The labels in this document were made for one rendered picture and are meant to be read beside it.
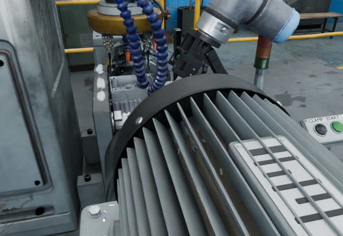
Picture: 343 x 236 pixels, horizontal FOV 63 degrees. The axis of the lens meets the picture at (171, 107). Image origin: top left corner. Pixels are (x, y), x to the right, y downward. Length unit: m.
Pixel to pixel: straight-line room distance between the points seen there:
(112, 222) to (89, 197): 0.46
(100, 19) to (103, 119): 0.22
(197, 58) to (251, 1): 0.18
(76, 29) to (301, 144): 3.80
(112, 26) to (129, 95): 0.19
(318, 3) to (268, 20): 6.13
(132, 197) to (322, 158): 0.13
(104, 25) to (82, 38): 3.29
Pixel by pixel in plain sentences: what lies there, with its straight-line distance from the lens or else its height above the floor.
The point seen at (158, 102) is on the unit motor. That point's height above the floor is 1.35.
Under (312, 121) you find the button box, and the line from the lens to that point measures 0.81.
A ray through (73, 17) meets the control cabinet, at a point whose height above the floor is 0.73.
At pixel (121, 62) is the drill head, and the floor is 1.13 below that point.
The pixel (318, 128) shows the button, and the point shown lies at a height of 1.07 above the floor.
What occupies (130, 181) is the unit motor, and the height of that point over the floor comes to 1.31.
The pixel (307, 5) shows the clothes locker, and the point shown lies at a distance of 6.70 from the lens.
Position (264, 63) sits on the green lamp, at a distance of 1.24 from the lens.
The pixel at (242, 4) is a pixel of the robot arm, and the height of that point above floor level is 1.36.
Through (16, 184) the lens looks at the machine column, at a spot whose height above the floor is 1.00.
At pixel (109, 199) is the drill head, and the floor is 1.09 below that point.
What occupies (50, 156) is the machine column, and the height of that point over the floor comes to 1.06.
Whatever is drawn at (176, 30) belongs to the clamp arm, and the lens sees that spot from 0.89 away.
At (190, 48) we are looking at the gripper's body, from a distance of 0.70.
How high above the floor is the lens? 1.46
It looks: 29 degrees down
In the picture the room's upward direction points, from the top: straight up
